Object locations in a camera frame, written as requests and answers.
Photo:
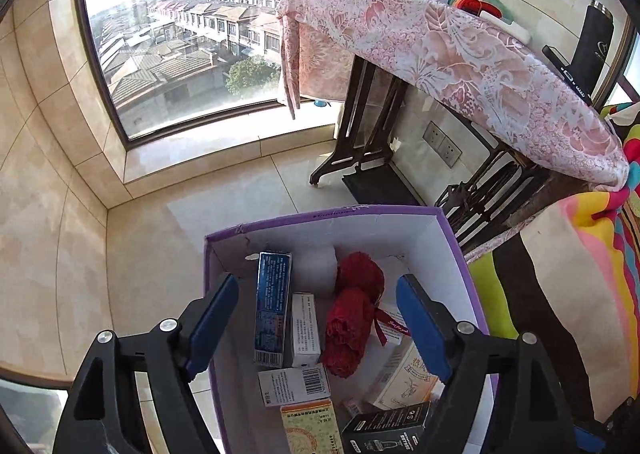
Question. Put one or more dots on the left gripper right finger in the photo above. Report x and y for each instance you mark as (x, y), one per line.
(529, 414)

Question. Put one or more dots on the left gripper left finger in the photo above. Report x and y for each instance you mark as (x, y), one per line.
(102, 413)

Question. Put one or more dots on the black small box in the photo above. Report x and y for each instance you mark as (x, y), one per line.
(394, 431)

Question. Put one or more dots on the white barcode medicine box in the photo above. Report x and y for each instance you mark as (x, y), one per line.
(293, 385)

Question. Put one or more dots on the red knitted cloth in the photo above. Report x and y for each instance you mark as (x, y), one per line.
(359, 287)

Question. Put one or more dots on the beige orange herbal box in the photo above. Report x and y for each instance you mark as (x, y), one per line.
(312, 428)

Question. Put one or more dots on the white small box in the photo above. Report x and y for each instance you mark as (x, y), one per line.
(306, 347)

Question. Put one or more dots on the dark blue long box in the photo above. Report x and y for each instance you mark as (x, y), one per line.
(273, 283)

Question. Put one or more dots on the white foam block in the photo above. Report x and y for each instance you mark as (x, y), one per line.
(315, 271)

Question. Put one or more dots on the white box with drawing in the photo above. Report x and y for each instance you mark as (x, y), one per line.
(404, 380)

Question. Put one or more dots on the striped colourful table cloth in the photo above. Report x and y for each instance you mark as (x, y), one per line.
(570, 276)

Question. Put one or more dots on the purple cardboard storage box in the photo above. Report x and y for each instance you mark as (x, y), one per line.
(420, 236)

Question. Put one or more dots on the pink floral table cloth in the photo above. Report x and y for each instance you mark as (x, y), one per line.
(473, 67)

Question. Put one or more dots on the black tablet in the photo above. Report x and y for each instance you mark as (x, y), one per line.
(557, 61)

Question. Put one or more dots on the black thermos bottle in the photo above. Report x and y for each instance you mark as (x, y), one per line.
(592, 48)

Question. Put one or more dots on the black folding table frame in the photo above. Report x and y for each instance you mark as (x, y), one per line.
(380, 151)

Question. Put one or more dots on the wall power socket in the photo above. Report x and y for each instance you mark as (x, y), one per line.
(441, 144)

